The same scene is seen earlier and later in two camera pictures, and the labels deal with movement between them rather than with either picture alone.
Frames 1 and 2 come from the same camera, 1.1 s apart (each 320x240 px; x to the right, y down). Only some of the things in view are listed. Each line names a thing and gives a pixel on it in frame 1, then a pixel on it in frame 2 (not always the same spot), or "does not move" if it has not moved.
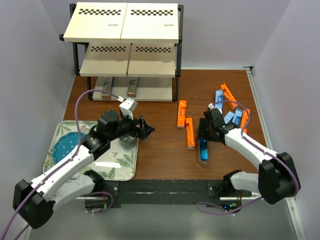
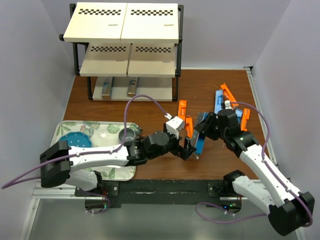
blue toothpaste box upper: x=219 y=97 does not move
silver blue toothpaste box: x=107 y=87 does not move
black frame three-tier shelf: x=133 y=48 does not move
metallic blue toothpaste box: x=203 y=150 to x=198 y=138
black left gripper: x=145 y=129 to x=183 y=153
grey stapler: x=132 y=87 does not move
